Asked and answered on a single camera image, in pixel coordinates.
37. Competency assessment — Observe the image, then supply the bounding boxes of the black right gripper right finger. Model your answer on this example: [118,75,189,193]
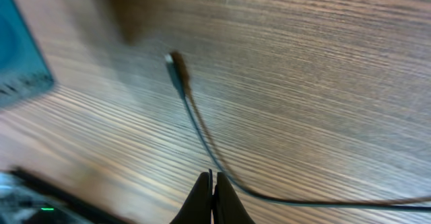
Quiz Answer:
[212,172,255,224]

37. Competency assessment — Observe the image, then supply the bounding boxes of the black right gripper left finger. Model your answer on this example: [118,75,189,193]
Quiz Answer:
[170,172,213,224]

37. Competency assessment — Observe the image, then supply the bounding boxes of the black charger cable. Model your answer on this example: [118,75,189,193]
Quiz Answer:
[164,50,431,213]

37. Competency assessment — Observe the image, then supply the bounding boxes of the blue screen smartphone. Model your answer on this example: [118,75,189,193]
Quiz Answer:
[1,0,55,108]

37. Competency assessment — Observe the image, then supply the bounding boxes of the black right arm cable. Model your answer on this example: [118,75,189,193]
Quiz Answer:
[8,166,135,224]

